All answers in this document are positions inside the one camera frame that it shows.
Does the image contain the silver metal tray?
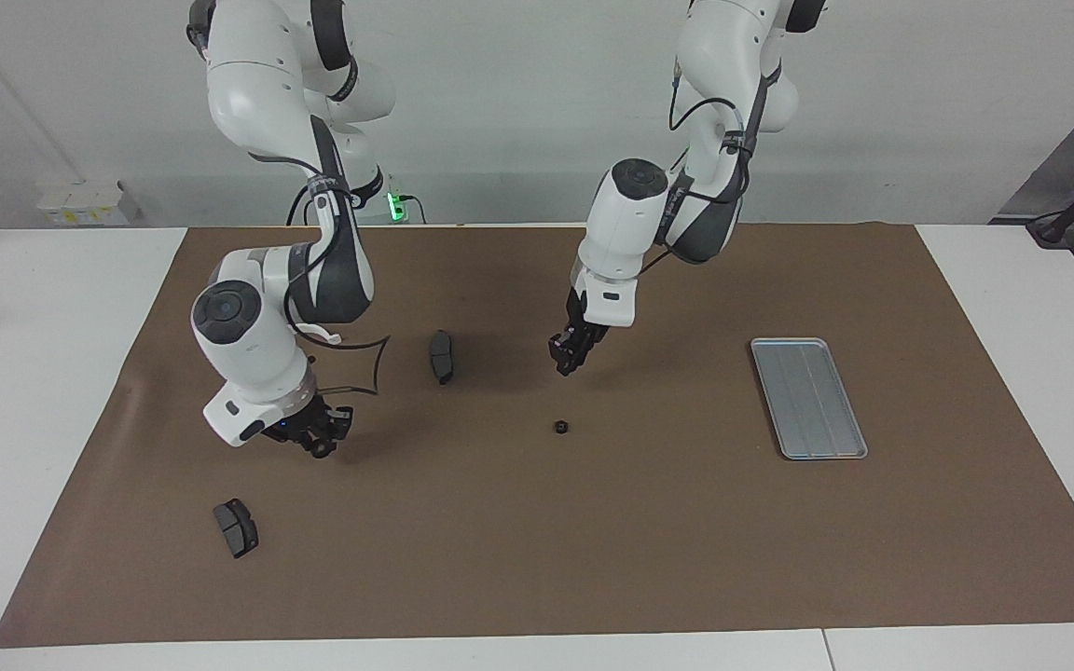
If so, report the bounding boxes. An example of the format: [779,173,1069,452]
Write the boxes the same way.
[749,336,870,461]

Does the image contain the grey brake pad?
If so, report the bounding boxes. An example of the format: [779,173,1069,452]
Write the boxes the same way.
[428,329,456,386]
[213,499,260,560]

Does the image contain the brown table mat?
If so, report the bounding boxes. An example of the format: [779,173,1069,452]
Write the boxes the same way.
[0,222,1074,649]

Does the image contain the white box yellow labels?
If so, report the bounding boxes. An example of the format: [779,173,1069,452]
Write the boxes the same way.
[36,180,142,227]

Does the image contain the dark grey panel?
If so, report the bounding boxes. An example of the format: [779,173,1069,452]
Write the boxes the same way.
[992,89,1074,225]

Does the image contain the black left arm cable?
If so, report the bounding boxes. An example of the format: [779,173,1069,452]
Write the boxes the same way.
[668,51,754,276]

